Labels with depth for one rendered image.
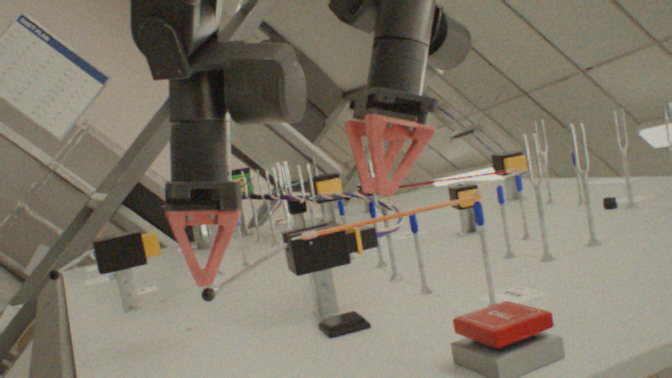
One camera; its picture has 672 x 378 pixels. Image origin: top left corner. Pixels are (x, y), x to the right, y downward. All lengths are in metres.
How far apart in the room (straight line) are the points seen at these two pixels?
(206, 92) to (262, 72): 0.06
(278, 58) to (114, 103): 7.63
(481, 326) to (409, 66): 0.30
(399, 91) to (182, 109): 0.21
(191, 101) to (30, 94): 7.65
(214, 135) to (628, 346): 0.38
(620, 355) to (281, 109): 0.33
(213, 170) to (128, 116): 7.55
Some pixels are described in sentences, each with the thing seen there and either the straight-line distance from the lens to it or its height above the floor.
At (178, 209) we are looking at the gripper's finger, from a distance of 0.61.
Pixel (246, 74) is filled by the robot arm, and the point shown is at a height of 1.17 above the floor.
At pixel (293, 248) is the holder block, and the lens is 0.64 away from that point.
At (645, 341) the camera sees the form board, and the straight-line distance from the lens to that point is 0.51.
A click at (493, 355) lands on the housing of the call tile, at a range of 0.46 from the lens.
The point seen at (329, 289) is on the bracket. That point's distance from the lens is 0.67.
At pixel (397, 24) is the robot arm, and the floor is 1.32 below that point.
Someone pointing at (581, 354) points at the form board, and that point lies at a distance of 0.49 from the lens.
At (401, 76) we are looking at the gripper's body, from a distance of 0.66.
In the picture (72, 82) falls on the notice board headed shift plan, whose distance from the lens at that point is 8.24.
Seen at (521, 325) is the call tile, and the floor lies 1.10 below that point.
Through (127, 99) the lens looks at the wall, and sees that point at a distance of 8.20.
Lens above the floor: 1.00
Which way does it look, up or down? 13 degrees up
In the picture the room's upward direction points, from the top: 34 degrees clockwise
